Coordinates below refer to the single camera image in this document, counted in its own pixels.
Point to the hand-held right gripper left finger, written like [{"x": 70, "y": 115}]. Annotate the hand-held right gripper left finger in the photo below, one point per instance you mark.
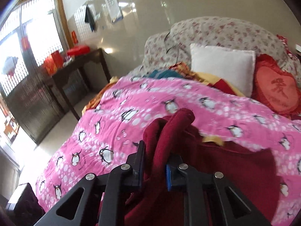
[{"x": 138, "y": 164}]

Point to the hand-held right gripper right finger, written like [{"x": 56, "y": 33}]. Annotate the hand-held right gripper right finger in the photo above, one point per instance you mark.
[{"x": 168, "y": 176}]

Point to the dark red sweater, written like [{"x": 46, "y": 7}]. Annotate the dark red sweater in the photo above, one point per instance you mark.
[{"x": 235, "y": 164}]

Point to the pink penguin print blanket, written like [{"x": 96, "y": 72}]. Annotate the pink penguin print blanket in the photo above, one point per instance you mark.
[{"x": 141, "y": 98}]

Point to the teal cloth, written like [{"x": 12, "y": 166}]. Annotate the teal cloth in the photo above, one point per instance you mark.
[{"x": 164, "y": 74}]

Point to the dark wooden table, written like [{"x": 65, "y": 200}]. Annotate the dark wooden table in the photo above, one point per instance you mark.
[{"x": 77, "y": 63}]

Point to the dark storage box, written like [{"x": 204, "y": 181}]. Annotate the dark storage box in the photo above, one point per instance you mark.
[{"x": 25, "y": 200}]

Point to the white pillow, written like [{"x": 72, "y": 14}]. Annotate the white pillow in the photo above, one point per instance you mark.
[{"x": 221, "y": 66}]

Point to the dark wooden lattice door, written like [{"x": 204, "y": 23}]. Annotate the dark wooden lattice door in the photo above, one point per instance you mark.
[{"x": 30, "y": 94}]

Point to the flat red box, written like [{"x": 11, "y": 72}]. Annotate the flat red box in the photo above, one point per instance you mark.
[{"x": 78, "y": 50}]

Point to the red gift bag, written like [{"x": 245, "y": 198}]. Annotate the red gift bag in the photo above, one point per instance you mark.
[{"x": 53, "y": 63}]

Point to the red heart-shaped cushion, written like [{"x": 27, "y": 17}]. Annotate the red heart-shaped cushion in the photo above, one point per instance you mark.
[{"x": 275, "y": 87}]

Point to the red paper door sign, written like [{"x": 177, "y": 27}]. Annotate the red paper door sign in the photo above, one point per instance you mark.
[
  {"x": 74, "y": 37},
  {"x": 25, "y": 42}
]

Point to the floral upholstered headboard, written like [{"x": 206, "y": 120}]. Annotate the floral upholstered headboard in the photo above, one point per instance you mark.
[{"x": 223, "y": 33}]

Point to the dark hanging cloth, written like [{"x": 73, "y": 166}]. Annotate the dark hanging cloth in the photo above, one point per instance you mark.
[{"x": 89, "y": 18}]

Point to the red patterned cloth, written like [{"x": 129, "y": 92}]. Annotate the red patterned cloth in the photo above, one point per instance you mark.
[{"x": 285, "y": 44}]

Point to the white wall calendar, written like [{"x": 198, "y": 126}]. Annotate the white wall calendar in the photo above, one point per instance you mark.
[{"x": 112, "y": 3}]

